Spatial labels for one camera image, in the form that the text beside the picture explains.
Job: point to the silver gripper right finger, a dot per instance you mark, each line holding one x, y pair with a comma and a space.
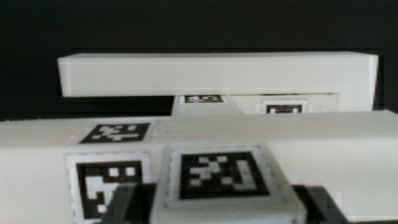
324, 213

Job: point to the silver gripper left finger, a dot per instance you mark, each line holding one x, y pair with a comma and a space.
130, 204

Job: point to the white tagged cube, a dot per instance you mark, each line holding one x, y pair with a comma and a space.
222, 187

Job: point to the white chair side plank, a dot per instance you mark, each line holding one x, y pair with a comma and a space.
164, 74
334, 148

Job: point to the white chair side plank front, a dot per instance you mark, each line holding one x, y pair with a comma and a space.
164, 74

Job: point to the white chair seat part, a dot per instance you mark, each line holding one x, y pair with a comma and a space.
208, 104

